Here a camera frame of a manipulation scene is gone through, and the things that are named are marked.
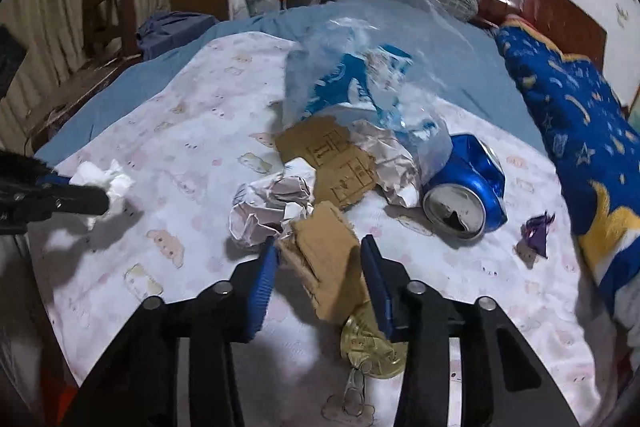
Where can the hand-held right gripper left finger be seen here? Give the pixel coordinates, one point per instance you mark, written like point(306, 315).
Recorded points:
point(260, 297)

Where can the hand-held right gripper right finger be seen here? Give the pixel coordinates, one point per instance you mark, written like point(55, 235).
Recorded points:
point(380, 297)

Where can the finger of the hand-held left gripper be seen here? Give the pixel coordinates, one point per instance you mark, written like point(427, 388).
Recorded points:
point(85, 202)
point(56, 180)

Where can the white tissue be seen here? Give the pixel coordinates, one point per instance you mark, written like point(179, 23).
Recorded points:
point(107, 184)

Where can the torn brown cardboard piece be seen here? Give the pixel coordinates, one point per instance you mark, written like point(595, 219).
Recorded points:
point(325, 267)

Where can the white paper ball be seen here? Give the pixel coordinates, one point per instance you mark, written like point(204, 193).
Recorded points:
point(265, 212)

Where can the clear plastic bag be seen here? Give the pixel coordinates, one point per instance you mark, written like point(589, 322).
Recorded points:
point(345, 27)

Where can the round gold foil wrapper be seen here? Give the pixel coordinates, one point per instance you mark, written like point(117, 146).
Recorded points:
point(365, 347)

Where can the crumpled white paper sheet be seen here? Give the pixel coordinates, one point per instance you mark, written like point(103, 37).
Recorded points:
point(395, 172)

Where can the white pink printed blanket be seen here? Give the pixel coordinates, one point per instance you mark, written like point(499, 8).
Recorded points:
point(190, 132)

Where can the printed brown cardboard piece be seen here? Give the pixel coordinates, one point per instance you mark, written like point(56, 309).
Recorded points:
point(340, 177)

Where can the crushed blue can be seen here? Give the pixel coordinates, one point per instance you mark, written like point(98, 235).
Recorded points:
point(470, 177)

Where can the purple wrapper scrap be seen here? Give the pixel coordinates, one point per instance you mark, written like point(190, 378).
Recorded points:
point(537, 232)

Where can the folded blue cloth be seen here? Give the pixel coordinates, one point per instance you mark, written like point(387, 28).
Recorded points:
point(170, 29)

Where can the blue white packet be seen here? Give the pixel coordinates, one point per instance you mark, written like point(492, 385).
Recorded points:
point(350, 79)

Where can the blue bedsheet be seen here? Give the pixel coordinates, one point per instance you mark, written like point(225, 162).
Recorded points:
point(490, 72)

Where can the blue star moon blanket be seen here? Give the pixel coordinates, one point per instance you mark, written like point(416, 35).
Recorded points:
point(575, 117)

